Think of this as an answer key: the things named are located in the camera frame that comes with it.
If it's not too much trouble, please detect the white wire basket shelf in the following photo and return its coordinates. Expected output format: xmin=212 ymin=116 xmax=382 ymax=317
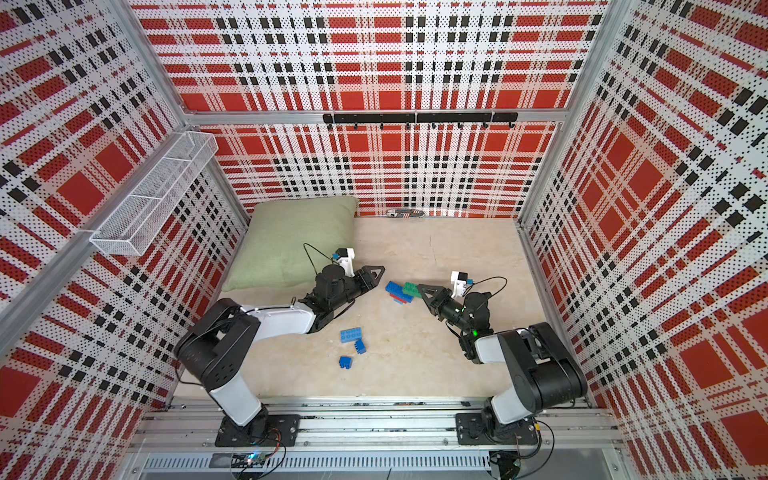
xmin=90 ymin=131 xmax=218 ymax=257

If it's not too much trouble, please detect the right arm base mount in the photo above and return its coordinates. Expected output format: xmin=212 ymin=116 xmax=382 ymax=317
xmin=455 ymin=411 xmax=539 ymax=446

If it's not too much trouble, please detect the green lego brick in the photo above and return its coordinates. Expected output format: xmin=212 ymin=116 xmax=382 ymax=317
xmin=402 ymin=282 xmax=421 ymax=298

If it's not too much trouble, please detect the green cushion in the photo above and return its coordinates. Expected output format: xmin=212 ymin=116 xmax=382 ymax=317
xmin=222 ymin=196 xmax=359 ymax=292

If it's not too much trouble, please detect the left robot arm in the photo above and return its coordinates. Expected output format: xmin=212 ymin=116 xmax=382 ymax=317
xmin=173 ymin=264 xmax=385 ymax=429

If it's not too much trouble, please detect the light blue lego brick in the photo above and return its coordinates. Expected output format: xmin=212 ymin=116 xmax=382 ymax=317
xmin=340 ymin=327 xmax=362 ymax=344

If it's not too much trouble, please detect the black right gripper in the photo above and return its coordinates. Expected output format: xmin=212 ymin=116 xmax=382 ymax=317
xmin=418 ymin=284 xmax=472 ymax=335

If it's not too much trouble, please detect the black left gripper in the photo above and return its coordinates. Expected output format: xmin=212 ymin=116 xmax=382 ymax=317
xmin=332 ymin=266 xmax=387 ymax=311

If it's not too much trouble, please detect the green circuit board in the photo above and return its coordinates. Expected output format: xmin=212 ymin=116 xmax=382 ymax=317
xmin=230 ymin=452 xmax=265 ymax=471

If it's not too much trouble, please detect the blue long lego brick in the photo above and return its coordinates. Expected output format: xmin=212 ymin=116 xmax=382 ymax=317
xmin=385 ymin=281 xmax=413 ymax=300

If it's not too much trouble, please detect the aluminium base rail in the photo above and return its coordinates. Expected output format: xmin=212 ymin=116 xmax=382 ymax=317
xmin=119 ymin=397 xmax=630 ymax=479

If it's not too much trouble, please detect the black hook rail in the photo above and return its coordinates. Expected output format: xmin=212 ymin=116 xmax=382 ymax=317
xmin=322 ymin=112 xmax=519 ymax=128

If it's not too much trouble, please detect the flag print rolled pouch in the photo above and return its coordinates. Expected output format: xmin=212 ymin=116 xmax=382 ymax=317
xmin=387 ymin=208 xmax=426 ymax=218

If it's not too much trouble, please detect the red lego brick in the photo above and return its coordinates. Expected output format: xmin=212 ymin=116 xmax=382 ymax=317
xmin=390 ymin=294 xmax=412 ymax=304

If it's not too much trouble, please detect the blue tiny lego brick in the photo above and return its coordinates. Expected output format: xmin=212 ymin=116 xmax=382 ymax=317
xmin=354 ymin=339 xmax=367 ymax=355

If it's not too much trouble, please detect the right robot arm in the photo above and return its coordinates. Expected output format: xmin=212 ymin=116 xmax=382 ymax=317
xmin=417 ymin=284 xmax=587 ymax=435

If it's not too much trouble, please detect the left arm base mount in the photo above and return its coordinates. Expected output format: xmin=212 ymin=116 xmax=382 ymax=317
xmin=215 ymin=407 xmax=301 ymax=448

